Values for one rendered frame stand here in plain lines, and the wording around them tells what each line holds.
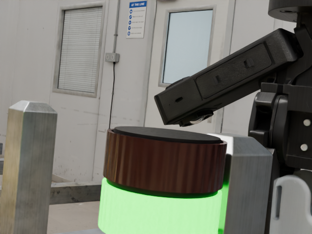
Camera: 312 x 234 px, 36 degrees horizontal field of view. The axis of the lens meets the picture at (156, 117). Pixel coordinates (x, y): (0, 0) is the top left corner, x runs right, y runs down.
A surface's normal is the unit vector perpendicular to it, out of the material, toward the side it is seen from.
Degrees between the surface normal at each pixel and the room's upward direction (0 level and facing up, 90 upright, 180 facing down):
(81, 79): 90
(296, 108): 90
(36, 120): 90
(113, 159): 90
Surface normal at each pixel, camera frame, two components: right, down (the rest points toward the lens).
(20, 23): -0.74, -0.04
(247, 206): 0.63, 0.11
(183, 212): 0.32, 0.08
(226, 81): -0.52, 0.03
